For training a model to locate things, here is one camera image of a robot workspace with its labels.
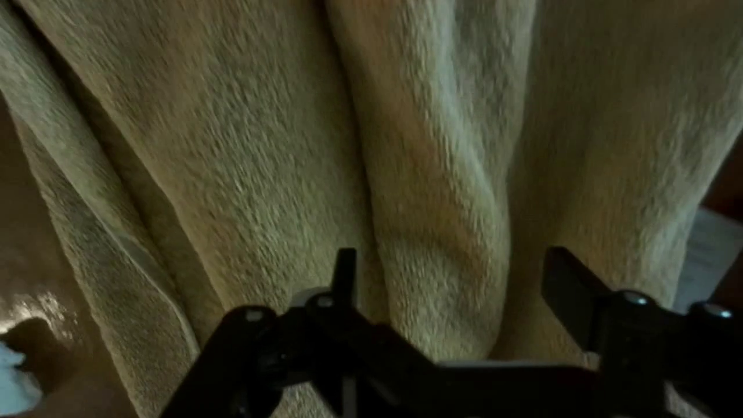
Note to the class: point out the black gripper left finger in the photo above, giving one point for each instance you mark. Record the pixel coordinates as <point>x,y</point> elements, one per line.
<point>253,357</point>

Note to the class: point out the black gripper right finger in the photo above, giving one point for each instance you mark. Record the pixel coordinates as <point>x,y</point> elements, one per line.
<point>643,346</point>

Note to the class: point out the yellow towel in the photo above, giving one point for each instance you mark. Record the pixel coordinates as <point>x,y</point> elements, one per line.
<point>205,153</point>

